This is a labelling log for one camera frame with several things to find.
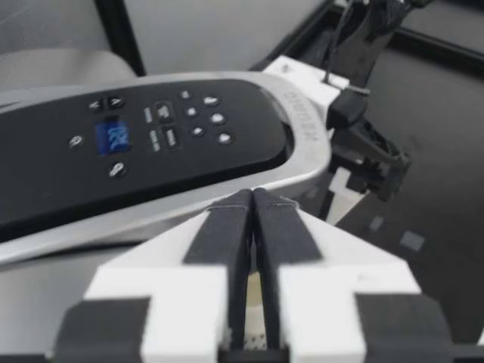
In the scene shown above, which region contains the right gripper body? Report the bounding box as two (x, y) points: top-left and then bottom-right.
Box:
(349, 119), (414, 202)

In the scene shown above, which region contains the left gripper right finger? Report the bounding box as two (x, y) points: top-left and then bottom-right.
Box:
(252, 188), (466, 363)

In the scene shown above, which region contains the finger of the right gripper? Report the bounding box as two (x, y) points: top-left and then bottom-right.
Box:
(325, 167), (380, 225)

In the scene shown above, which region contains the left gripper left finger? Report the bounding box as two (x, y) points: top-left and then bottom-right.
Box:
(48, 188), (253, 363)

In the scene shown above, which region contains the silver and black coffee machine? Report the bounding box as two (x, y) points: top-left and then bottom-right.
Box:
(0, 71), (334, 352)

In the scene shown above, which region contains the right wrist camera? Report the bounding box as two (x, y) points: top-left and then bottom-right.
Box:
(262, 55), (371, 128)

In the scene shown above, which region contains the black frame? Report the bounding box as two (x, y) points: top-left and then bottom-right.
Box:
(92, 0), (484, 76)

